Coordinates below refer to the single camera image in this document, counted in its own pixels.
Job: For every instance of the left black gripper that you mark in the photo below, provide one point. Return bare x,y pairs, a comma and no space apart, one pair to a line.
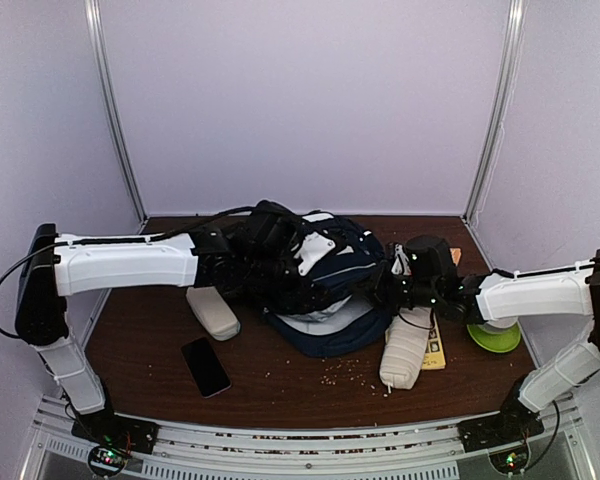
306,298

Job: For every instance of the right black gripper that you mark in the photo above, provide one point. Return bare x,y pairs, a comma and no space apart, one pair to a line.
374,289

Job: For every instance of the navy blue student backpack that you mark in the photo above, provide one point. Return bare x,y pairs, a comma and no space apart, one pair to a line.
331,320

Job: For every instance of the beige fabric pencil pouch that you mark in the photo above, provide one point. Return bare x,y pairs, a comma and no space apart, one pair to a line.
405,345

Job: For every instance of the orange green paperback book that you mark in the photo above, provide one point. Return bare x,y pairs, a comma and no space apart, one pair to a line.
456,254

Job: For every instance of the yellow paperback booklet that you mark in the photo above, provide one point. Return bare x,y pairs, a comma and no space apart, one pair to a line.
434,357

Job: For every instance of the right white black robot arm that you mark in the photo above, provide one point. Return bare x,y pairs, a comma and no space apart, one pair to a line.
421,273

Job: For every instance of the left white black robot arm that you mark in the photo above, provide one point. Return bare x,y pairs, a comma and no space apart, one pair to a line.
261,246

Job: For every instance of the beige hard glasses case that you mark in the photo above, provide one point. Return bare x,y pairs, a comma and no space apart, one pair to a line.
213,313

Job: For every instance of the black smartphone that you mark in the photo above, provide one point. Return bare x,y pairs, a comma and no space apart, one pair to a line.
205,368

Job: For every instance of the white bowl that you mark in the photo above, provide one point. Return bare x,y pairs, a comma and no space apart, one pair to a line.
494,327

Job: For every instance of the lime green plate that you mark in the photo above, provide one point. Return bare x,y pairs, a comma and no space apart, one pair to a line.
494,339

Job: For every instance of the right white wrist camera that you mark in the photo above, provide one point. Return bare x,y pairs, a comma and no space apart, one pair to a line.
399,260

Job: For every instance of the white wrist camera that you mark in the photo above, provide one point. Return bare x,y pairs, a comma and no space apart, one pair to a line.
313,248
399,260

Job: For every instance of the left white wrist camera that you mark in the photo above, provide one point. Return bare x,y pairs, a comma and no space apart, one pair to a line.
313,248

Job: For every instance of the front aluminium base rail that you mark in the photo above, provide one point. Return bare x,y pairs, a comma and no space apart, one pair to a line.
423,450

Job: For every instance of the right aluminium frame post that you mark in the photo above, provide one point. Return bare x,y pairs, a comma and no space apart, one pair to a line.
503,92

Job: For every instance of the aluminium frame post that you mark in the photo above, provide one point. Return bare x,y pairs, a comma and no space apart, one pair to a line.
503,92
97,38

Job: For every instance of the left aluminium frame post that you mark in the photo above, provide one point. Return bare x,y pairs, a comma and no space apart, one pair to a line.
97,38

